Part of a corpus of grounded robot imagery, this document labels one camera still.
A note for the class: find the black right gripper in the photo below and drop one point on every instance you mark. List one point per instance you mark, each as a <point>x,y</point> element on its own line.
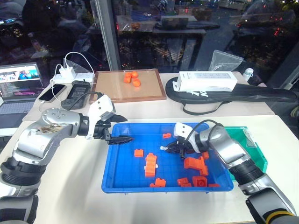
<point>184,144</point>

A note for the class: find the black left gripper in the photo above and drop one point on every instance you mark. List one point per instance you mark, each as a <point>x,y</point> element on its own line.
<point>101,130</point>

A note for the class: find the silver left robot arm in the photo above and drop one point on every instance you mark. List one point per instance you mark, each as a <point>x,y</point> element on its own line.
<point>44,140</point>

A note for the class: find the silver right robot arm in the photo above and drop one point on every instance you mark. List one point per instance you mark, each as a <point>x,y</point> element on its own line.
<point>236,154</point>

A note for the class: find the blue plastic bin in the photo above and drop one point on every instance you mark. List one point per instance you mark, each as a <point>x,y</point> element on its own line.
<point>130,172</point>

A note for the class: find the green plastic bin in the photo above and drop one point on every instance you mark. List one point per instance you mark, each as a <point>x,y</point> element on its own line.
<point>251,151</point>

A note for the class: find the large orange brick assembly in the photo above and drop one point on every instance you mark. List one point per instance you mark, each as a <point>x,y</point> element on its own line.
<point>195,164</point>

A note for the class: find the small orange toy brick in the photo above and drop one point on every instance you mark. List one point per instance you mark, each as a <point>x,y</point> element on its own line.
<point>184,182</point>
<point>167,135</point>
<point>160,183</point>
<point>139,152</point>
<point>205,155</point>

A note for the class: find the long orange brick stack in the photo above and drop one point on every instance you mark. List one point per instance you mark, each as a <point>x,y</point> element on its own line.
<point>150,165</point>

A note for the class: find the square orange toy brick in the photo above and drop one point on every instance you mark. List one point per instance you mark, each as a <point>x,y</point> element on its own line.
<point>199,181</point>

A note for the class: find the wooden framed tray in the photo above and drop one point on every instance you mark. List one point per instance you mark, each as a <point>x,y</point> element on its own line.
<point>109,88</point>

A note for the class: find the flat orange toy brick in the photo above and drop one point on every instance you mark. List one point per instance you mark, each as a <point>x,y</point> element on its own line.
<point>213,185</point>

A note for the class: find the orange toy piece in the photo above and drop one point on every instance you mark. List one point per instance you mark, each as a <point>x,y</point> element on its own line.
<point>134,74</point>
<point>127,80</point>
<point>136,82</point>
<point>128,75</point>

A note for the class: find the black power adapter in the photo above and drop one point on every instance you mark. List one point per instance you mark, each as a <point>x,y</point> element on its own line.
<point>79,93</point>

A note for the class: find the white power strip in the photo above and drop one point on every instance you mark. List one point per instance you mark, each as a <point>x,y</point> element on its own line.
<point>81,77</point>

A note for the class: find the white rectangular box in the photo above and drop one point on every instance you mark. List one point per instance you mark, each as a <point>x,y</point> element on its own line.
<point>205,81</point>

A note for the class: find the smartphone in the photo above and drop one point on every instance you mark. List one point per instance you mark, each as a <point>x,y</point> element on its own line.
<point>52,93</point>

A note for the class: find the white charger plug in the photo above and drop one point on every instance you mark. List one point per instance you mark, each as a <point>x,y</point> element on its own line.
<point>66,72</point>

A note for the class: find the black fabric bag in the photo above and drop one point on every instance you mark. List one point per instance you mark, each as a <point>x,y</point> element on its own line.
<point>252,95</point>

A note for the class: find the clear plastic bag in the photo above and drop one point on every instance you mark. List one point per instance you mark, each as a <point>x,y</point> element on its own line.
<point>225,60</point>

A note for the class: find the open laptop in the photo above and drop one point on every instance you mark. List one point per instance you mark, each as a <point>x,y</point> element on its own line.
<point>16,93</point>

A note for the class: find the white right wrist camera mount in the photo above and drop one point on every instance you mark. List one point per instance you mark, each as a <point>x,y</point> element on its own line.
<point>184,130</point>

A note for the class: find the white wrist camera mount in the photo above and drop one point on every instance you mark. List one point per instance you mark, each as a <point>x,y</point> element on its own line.
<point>184,130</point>
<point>101,105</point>

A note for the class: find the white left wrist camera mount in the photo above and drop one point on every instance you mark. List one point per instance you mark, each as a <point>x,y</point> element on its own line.
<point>101,105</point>

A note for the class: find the grey window frame post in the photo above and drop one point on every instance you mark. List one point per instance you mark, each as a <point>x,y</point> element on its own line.
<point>106,35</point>

